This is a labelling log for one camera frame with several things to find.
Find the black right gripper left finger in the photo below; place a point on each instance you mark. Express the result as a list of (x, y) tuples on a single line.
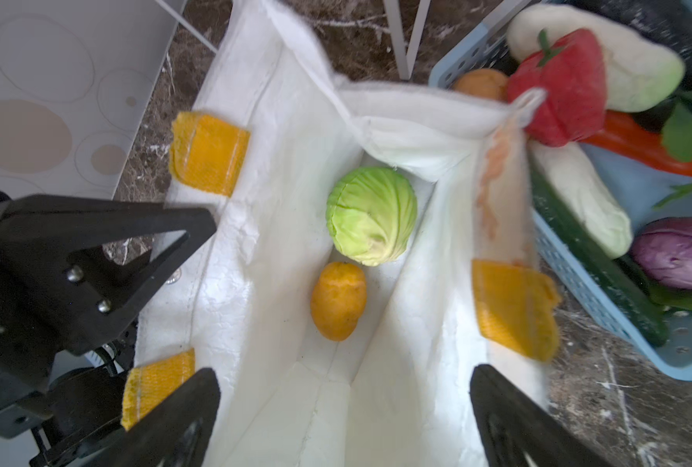
[(176, 433)]

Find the red chili pepper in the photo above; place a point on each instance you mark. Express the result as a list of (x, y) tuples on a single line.
[(623, 136)]

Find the white grocery bag yellow handles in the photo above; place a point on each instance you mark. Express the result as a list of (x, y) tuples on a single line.
[(272, 131)]

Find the red bell pepper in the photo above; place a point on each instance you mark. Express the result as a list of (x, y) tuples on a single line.
[(573, 74)]

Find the blue plastic basket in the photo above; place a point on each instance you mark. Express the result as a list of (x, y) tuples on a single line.
[(635, 186)]

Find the green cucumber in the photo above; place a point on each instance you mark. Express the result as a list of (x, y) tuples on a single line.
[(602, 288)]

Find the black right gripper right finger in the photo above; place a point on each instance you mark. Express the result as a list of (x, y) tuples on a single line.
[(515, 431)]

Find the white eggplant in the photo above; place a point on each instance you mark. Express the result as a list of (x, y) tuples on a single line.
[(577, 183), (640, 73)]

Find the orange potato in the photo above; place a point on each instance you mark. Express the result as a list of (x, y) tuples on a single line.
[(338, 300)]

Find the green cabbage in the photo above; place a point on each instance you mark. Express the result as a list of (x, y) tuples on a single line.
[(371, 214)]

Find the white eggplant upper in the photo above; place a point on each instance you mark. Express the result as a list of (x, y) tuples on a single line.
[(640, 73)]

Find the dark eggplant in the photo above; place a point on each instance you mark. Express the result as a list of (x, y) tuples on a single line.
[(668, 23)]

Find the purple cabbage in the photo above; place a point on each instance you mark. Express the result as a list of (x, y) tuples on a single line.
[(663, 250)]

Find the white eggplant lower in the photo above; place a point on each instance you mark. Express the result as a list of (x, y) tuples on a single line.
[(577, 183)]

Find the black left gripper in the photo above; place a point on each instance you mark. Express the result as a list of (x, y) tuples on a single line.
[(68, 312)]

